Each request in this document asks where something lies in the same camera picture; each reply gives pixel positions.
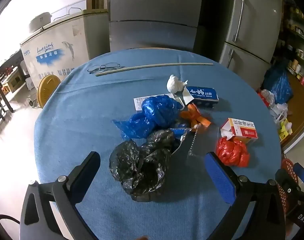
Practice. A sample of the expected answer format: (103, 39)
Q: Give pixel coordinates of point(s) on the red plastic bag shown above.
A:
(231, 152)

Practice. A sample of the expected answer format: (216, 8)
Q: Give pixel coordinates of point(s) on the orange wrapper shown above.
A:
(194, 116)

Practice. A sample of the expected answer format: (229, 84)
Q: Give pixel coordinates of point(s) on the wooden shelf cabinet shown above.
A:
(296, 55)

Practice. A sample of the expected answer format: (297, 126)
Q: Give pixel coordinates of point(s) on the silver refrigerator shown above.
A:
(256, 25)

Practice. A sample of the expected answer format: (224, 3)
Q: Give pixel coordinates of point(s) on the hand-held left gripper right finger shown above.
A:
(218, 177)

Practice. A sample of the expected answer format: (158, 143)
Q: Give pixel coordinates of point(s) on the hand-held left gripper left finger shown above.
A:
(83, 175)

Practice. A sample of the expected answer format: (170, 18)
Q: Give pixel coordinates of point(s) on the black plastic bag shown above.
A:
(142, 167)

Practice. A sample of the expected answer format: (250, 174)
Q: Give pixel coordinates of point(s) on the yellow shopping bag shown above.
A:
(284, 130)

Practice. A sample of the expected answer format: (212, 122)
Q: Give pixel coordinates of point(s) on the white chest freezer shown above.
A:
(57, 52)

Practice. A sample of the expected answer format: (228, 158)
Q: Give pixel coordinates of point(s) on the dark wooden table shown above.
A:
(2, 80)

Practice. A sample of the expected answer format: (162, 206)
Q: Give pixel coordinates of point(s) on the thin white stick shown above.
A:
(154, 66)

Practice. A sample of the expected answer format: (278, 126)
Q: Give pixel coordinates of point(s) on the eyeglasses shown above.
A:
(109, 66)

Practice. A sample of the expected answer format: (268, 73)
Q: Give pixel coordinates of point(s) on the red and white medicine box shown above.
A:
(243, 131)

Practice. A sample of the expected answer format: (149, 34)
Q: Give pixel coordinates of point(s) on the blue tablecloth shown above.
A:
(79, 130)

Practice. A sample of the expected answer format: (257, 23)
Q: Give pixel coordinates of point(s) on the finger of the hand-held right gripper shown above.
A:
(303, 175)

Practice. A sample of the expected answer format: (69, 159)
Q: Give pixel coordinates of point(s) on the blue toothpaste box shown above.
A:
(203, 96)

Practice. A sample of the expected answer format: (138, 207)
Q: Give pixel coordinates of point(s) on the red plastic basket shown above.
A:
(289, 167)

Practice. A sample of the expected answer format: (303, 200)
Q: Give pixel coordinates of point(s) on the white plastic bags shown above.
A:
(276, 107)

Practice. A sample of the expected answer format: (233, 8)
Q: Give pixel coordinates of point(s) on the large blue plastic bag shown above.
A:
(279, 85)

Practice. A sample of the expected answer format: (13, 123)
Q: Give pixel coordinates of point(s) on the white tissue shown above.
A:
(175, 84)

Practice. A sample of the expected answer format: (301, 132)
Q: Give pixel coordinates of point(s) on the yellow round stool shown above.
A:
(48, 90)

